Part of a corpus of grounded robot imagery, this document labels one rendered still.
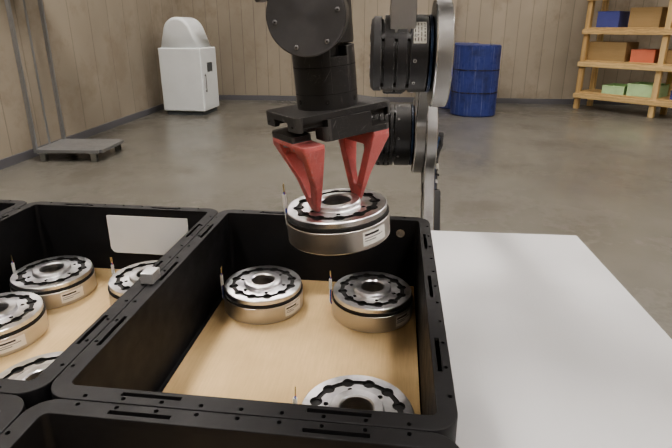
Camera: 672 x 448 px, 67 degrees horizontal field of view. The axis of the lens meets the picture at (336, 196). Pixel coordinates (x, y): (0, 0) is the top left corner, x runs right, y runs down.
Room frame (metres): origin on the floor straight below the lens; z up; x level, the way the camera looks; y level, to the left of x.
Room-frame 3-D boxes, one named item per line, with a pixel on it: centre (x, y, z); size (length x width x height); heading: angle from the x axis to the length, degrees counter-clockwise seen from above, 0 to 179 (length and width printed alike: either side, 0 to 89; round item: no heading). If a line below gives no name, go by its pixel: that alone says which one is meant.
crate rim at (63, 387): (0.48, 0.04, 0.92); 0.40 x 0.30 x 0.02; 173
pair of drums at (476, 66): (7.62, -1.91, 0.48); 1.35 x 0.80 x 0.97; 175
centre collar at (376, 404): (0.36, -0.02, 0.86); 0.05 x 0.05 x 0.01
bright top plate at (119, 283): (0.62, 0.25, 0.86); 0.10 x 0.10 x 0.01
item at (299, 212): (0.48, 0.00, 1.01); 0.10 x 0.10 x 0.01
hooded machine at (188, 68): (7.41, 2.09, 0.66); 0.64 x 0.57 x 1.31; 83
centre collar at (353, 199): (0.48, 0.00, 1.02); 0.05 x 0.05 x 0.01
